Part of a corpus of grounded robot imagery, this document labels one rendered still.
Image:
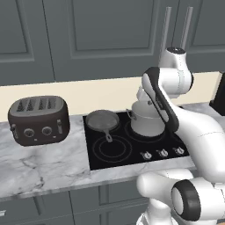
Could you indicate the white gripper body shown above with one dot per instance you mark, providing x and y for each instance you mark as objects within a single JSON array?
[{"x": 143, "y": 94}]

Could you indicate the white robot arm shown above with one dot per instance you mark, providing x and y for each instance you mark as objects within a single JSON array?
[{"x": 199, "y": 137}]

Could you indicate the silver pot with lid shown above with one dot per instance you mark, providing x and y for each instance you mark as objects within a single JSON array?
[{"x": 145, "y": 123}]

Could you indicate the dark grey frying pan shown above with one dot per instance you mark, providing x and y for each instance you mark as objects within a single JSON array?
[{"x": 102, "y": 120}]

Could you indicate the silver hob knob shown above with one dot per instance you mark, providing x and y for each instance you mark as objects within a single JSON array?
[
  {"x": 178, "y": 150},
  {"x": 146, "y": 155},
  {"x": 162, "y": 152}
]

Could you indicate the black hob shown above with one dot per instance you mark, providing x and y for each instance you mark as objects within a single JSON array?
[{"x": 117, "y": 152}]

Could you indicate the black appliance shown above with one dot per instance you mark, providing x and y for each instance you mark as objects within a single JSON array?
[{"x": 219, "y": 96}]

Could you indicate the dark brown four-slot toaster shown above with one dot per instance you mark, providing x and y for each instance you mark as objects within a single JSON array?
[{"x": 38, "y": 123}]

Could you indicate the grey base cupboard door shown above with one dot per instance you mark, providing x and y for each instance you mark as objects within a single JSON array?
[
  {"x": 117, "y": 202},
  {"x": 35, "y": 209}
]

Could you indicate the grey wall cupboard door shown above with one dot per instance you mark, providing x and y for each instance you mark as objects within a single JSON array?
[
  {"x": 208, "y": 29},
  {"x": 105, "y": 35},
  {"x": 17, "y": 35}
]

